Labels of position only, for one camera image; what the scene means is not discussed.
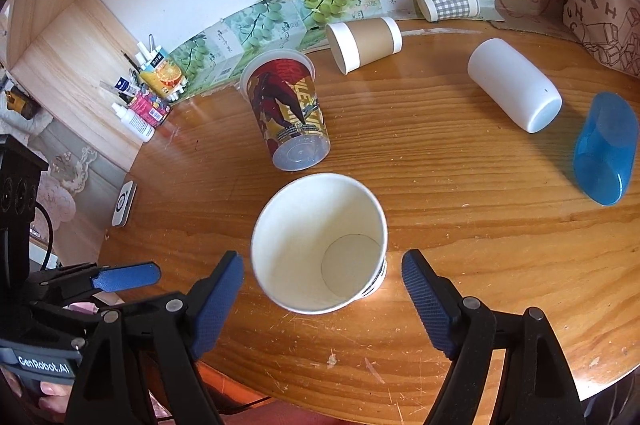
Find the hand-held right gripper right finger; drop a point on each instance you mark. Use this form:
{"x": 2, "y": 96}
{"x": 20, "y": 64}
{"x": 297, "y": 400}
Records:
{"x": 426, "y": 305}

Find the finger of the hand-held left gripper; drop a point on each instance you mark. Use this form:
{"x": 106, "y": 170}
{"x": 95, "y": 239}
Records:
{"x": 125, "y": 277}

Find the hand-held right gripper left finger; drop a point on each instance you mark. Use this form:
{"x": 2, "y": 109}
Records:
{"x": 218, "y": 305}

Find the white paper cup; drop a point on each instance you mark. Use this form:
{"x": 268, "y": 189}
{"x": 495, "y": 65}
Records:
{"x": 300, "y": 235}

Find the red printed plastic cup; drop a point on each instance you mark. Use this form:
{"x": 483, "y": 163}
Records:
{"x": 287, "y": 105}

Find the blue translucent plastic cup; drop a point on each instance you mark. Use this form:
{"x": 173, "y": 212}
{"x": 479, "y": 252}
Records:
{"x": 605, "y": 150}

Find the white smooth cup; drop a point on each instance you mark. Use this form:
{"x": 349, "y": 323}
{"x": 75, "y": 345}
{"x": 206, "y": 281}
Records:
{"x": 515, "y": 82}

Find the brown paper cup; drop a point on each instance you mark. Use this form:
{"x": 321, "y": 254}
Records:
{"x": 365, "y": 41}

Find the grey checked paper cup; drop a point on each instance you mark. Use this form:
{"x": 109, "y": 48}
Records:
{"x": 447, "y": 0}

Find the person's left hand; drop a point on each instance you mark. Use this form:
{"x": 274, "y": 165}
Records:
{"x": 52, "y": 392}

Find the white flat device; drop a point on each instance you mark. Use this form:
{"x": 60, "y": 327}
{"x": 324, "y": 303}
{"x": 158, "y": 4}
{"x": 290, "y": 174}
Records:
{"x": 123, "y": 204}

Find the grey floral cloth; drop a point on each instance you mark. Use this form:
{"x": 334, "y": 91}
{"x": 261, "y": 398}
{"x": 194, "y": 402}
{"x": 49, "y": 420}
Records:
{"x": 75, "y": 175}

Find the white bottle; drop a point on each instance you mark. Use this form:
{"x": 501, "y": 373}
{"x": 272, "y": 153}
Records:
{"x": 134, "y": 123}

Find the pink box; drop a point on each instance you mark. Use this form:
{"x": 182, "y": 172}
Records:
{"x": 148, "y": 109}

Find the yellow black tool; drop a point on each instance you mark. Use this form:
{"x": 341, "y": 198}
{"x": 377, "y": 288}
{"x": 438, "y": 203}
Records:
{"x": 19, "y": 102}

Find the orange print carton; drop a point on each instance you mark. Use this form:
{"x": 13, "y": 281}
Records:
{"x": 162, "y": 74}

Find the wooden cabinet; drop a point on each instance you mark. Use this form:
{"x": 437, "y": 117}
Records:
{"x": 70, "y": 30}

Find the printed paper bag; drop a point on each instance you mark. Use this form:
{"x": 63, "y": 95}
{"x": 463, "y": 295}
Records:
{"x": 600, "y": 15}

